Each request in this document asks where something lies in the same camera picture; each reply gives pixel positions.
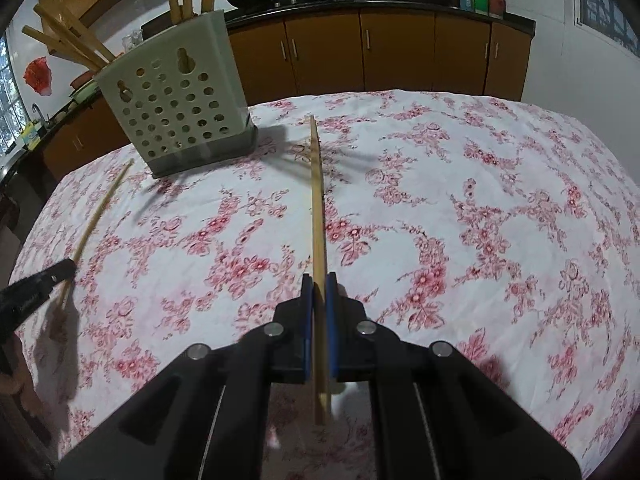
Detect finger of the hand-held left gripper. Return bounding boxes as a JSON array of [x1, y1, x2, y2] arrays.
[[0, 257, 77, 333]]

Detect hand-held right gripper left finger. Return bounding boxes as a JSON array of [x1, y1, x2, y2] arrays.
[[54, 272, 316, 480]]

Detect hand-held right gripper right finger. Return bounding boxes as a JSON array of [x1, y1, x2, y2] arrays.
[[325, 271, 583, 480]]

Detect green perforated utensil holder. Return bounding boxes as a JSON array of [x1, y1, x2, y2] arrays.
[[92, 9, 259, 179]]

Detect red floral tablecloth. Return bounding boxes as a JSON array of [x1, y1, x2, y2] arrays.
[[9, 89, 640, 480]]

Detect kitchen window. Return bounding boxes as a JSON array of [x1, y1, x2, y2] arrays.
[[0, 35, 23, 156]]

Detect green basin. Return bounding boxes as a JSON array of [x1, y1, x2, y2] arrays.
[[70, 82, 101, 103]]

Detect hanging red plastic bag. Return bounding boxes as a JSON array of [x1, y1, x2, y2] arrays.
[[24, 57, 52, 95]]

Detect black appliance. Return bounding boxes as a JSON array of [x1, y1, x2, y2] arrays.
[[141, 12, 173, 38]]

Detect wooden kitchen cabinets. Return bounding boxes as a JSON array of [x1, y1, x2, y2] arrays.
[[0, 0, 536, 176]]

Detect barred window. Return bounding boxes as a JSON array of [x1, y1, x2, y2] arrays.
[[575, 0, 640, 58]]

